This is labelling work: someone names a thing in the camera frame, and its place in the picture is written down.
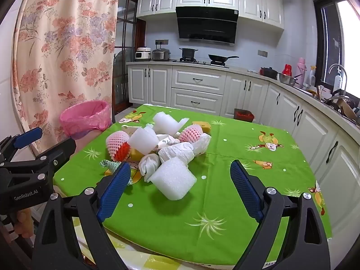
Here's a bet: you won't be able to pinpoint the pink foam fruit net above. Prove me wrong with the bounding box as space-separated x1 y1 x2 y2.
178 126 202 144
105 130 130 161

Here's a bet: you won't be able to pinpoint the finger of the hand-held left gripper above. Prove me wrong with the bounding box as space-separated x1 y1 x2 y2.
6 138 77 180
0 127 43 162

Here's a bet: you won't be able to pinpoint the green printed tablecloth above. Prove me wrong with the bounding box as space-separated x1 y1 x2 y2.
53 103 332 266

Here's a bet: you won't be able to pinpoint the white printed paper bag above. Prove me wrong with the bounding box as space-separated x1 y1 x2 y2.
154 133 182 151

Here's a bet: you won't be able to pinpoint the green checked wrapper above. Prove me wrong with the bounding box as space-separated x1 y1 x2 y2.
101 159 121 172

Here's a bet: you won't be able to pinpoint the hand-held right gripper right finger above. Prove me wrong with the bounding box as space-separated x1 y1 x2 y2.
230 159 330 270

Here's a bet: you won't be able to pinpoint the red floor bin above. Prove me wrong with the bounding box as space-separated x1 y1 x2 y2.
234 108 254 123

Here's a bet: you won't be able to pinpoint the white lower cabinets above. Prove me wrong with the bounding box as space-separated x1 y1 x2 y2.
127 63 360 231

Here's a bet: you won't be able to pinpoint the chrome faucet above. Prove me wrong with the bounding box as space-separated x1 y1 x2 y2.
328 64 349 90

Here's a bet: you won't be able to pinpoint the red foam fruit net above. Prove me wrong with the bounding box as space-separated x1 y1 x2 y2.
115 142 131 162

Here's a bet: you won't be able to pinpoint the pink thermos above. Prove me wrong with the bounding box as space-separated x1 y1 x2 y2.
297 58 306 88

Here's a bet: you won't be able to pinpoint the floral curtain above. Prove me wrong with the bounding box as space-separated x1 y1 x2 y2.
11 0 122 158

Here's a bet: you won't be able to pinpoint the silver rice cooker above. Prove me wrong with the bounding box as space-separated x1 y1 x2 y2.
152 49 171 61

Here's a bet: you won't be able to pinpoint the wooden framed glass door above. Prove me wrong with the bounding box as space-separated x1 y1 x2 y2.
112 0 147 113

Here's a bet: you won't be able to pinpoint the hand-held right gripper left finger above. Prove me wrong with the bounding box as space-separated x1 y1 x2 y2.
33 162 132 270

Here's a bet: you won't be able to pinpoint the white foam sheet roll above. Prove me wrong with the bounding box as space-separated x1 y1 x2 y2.
128 126 159 156
148 157 197 201
152 112 190 135

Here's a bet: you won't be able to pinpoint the crumpled white tissue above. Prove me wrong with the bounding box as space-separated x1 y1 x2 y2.
157 142 194 164
138 153 161 183

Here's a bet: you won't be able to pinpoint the dark framed window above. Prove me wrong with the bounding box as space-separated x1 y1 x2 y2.
313 0 360 99

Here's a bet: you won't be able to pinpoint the black frying pan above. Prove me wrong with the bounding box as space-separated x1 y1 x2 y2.
208 54 239 64

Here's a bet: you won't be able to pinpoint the gas stove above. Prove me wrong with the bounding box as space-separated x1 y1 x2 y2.
173 58 230 67

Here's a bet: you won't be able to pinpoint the steel bowl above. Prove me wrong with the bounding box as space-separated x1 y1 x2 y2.
277 72 297 86

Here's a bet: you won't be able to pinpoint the person's left hand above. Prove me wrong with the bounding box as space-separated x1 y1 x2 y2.
13 207 34 239

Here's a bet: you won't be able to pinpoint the black cooking pot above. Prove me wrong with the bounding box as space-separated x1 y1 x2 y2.
179 48 199 59

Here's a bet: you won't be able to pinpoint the black range hood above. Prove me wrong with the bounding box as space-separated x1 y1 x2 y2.
176 6 239 45

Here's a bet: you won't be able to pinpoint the white kitchen appliance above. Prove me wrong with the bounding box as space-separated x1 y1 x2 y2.
135 47 152 61

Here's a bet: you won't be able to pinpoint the yellow sponge with hole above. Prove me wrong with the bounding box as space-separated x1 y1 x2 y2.
192 121 212 133

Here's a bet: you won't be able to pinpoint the black and red casserole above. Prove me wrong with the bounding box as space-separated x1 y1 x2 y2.
259 67 279 79

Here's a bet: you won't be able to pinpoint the bin with pink bag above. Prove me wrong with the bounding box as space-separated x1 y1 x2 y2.
59 100 112 140

